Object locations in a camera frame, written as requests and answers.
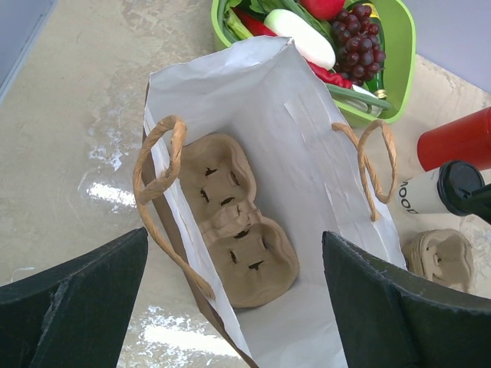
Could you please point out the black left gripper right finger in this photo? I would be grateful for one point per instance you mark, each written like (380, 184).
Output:
(388, 317)

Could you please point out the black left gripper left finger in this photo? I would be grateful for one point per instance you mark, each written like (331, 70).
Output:
(75, 314)

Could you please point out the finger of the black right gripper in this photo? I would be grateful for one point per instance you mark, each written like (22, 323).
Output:
(478, 203)

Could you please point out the black coffee cup lid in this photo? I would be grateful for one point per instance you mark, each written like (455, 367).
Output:
(456, 182)

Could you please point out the brown pulp cup carrier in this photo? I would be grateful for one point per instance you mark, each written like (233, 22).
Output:
(253, 256)
(443, 256)

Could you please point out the brown paper takeout bag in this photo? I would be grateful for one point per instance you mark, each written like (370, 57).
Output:
(305, 161)

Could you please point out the white paper coffee cup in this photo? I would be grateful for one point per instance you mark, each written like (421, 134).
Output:
(419, 195)

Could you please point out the red straw holder cup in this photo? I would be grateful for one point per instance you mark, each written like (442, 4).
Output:
(466, 139)

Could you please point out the purple toy grapes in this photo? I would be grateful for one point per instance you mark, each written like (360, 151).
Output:
(359, 42)

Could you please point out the green plastic produce bin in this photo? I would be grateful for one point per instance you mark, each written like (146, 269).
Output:
(400, 42)

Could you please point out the red toy chili pepper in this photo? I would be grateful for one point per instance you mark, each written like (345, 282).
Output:
(257, 28)

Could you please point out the white toy radish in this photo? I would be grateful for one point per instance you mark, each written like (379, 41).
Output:
(310, 43)

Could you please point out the red toy apple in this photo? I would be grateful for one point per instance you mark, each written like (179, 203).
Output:
(323, 10)

